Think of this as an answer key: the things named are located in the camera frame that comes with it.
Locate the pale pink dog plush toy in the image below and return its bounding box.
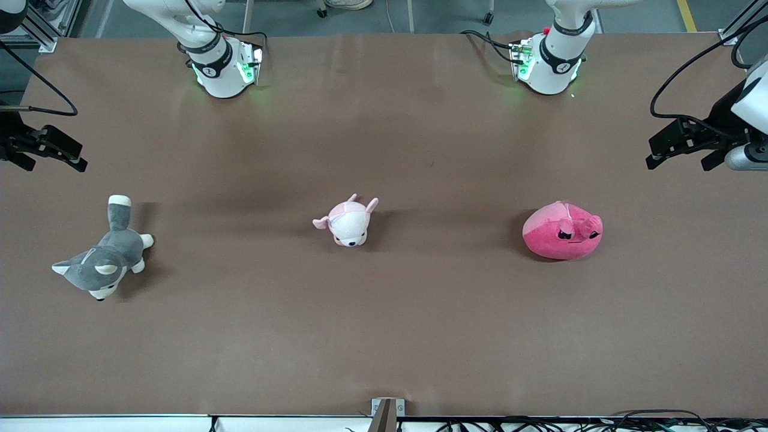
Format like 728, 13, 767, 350
312, 193, 380, 248

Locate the black cable bundle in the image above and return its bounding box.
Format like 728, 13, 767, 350
432, 410, 768, 432

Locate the black arm base cable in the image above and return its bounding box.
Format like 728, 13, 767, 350
460, 29, 524, 64
183, 0, 269, 61

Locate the aluminium frame post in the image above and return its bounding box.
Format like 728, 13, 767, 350
21, 0, 82, 53
718, 0, 768, 46

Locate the black right arm base cable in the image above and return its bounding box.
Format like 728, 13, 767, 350
183, 0, 269, 61

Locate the grey white husky plush toy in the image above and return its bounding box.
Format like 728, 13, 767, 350
52, 195, 155, 302

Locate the white table edge rail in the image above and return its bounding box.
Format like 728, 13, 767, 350
0, 414, 768, 432

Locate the hot pink round plush toy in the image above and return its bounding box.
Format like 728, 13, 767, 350
522, 200, 604, 261

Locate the grey metal table bracket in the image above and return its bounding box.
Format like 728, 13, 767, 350
371, 398, 406, 432

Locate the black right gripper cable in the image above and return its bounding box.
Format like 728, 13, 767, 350
0, 39, 79, 116

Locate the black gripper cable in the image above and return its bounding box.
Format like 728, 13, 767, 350
650, 12, 768, 124
0, 39, 79, 116

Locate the black left arm base cable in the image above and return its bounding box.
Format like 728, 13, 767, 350
460, 29, 524, 64

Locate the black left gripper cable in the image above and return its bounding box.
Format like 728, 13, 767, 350
650, 12, 768, 124

